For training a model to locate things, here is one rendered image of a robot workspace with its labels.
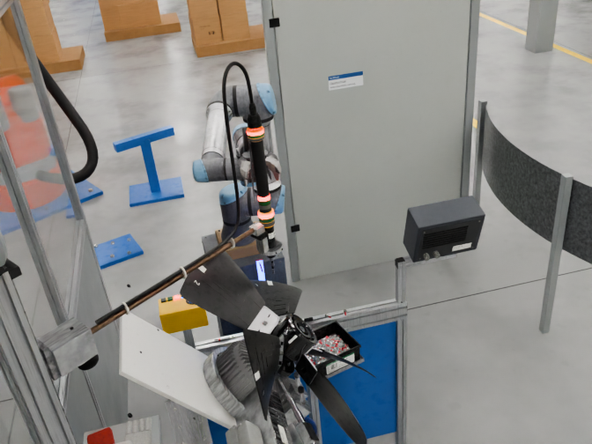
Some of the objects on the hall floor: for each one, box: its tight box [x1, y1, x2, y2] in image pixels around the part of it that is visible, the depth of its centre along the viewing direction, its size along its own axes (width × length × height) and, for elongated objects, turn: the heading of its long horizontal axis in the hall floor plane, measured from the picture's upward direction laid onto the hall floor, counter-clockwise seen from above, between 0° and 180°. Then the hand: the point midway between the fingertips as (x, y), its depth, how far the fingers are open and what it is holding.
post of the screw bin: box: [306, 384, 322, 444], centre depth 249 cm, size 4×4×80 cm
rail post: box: [395, 319, 407, 444], centre depth 271 cm, size 4×4×78 cm
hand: (262, 172), depth 173 cm, fingers open, 8 cm apart
